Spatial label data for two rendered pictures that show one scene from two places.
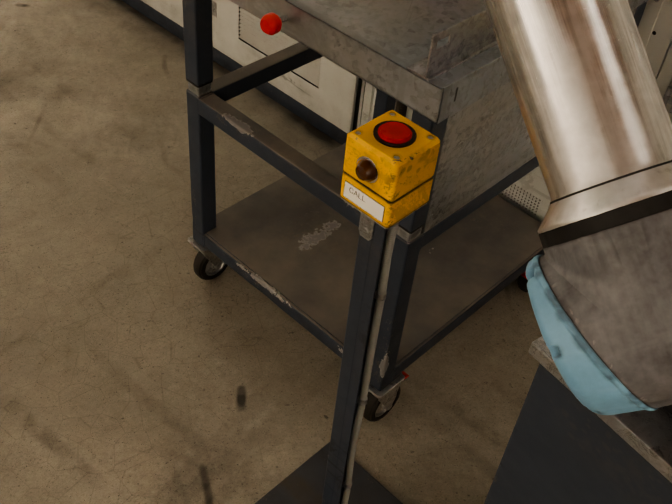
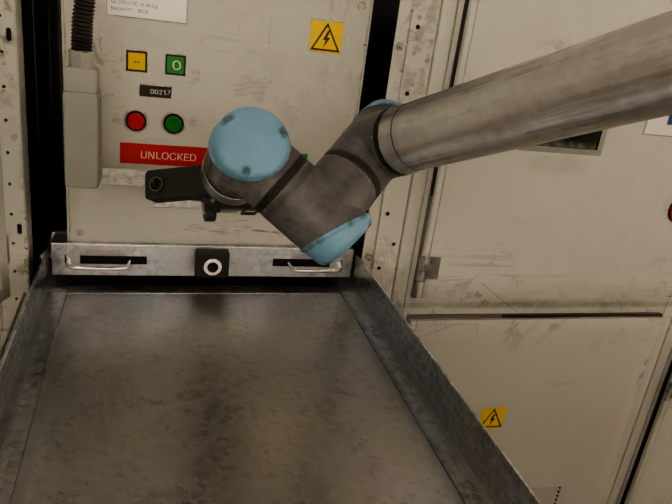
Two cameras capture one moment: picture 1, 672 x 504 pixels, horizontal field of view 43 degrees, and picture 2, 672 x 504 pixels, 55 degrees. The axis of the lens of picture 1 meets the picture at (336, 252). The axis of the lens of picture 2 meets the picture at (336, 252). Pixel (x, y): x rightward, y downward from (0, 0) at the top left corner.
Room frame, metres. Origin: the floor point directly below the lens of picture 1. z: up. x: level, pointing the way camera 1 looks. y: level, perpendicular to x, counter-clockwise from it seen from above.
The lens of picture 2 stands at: (0.96, 0.45, 1.36)
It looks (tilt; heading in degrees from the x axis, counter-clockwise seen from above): 21 degrees down; 303
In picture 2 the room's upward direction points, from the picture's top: 8 degrees clockwise
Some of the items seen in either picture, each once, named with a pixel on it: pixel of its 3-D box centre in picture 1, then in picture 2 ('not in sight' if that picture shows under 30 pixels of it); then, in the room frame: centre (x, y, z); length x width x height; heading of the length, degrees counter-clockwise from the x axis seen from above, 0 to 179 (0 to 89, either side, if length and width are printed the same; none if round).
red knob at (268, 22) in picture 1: (275, 22); not in sight; (1.17, 0.13, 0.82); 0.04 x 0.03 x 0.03; 140
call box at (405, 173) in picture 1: (389, 168); not in sight; (0.80, -0.05, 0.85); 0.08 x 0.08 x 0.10; 50
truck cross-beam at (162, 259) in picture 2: not in sight; (210, 256); (1.75, -0.35, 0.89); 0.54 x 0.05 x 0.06; 50
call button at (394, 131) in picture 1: (394, 136); not in sight; (0.80, -0.05, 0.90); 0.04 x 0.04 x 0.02
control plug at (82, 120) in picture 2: not in sight; (83, 126); (1.82, -0.14, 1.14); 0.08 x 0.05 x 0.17; 140
